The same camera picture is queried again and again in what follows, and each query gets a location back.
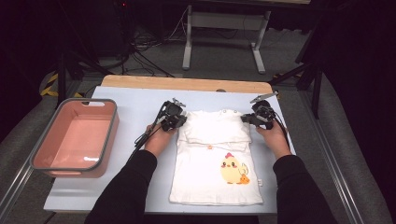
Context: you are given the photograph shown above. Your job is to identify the black metal stand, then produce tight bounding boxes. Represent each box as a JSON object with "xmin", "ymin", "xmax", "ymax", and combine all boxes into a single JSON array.
[
  {"xmin": 57, "ymin": 49, "xmax": 113, "ymax": 106},
  {"xmin": 269, "ymin": 18, "xmax": 325, "ymax": 119}
]

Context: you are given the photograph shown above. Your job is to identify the aluminium floor rail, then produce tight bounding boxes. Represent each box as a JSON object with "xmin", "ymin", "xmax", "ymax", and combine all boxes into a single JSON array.
[
  {"xmin": 298, "ymin": 90, "xmax": 365, "ymax": 224},
  {"xmin": 0, "ymin": 148, "xmax": 41, "ymax": 216}
]

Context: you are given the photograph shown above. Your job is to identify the hand-held gripper black cable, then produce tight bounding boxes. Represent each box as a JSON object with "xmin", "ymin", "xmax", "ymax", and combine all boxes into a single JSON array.
[
  {"xmin": 273, "ymin": 111, "xmax": 291, "ymax": 150},
  {"xmin": 134, "ymin": 104, "xmax": 167, "ymax": 157}
]

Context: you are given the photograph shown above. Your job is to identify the white metal desk frame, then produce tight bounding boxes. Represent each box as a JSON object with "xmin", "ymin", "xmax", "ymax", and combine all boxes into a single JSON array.
[{"xmin": 181, "ymin": 4, "xmax": 272, "ymax": 75}]

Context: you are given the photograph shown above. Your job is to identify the person's right hand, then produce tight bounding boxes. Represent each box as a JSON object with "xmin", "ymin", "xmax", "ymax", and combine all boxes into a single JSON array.
[{"xmin": 255, "ymin": 119, "xmax": 292, "ymax": 161}]

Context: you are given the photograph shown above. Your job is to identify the person's left hand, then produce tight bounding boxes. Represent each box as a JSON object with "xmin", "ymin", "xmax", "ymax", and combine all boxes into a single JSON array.
[{"xmin": 144, "ymin": 122, "xmax": 177, "ymax": 158}]

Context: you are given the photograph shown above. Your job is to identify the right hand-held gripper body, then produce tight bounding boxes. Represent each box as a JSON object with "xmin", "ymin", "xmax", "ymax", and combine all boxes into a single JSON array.
[{"xmin": 249, "ymin": 91, "xmax": 279, "ymax": 130}]

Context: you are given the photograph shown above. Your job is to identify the right hand-held gripper black cable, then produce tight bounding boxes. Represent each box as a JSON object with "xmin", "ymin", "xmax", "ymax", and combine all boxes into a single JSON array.
[{"xmin": 273, "ymin": 111, "xmax": 291, "ymax": 150}]

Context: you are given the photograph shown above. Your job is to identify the white baby shirt chick print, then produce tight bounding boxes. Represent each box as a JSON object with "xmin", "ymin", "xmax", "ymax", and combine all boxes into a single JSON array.
[{"xmin": 168, "ymin": 108, "xmax": 264, "ymax": 207}]

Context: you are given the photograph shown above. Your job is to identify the left hand-held gripper black cable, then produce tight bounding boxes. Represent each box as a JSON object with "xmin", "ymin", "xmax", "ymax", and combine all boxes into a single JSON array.
[{"xmin": 134, "ymin": 104, "xmax": 167, "ymax": 157}]

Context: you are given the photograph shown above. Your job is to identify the bundle of floor cables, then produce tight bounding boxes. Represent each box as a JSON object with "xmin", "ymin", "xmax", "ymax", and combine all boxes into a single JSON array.
[{"xmin": 102, "ymin": 6, "xmax": 176, "ymax": 78}]

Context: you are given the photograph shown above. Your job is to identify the yellow black floor tape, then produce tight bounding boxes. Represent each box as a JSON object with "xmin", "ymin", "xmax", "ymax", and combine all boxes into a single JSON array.
[{"xmin": 39, "ymin": 73, "xmax": 83, "ymax": 98}]

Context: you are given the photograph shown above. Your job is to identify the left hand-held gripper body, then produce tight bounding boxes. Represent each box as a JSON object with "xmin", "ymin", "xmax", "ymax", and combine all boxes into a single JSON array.
[{"xmin": 158, "ymin": 97, "xmax": 188, "ymax": 133}]

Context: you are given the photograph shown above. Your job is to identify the pink plastic bin grey rim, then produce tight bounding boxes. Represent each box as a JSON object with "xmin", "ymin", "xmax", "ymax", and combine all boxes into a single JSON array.
[{"xmin": 30, "ymin": 97, "xmax": 120, "ymax": 179}]

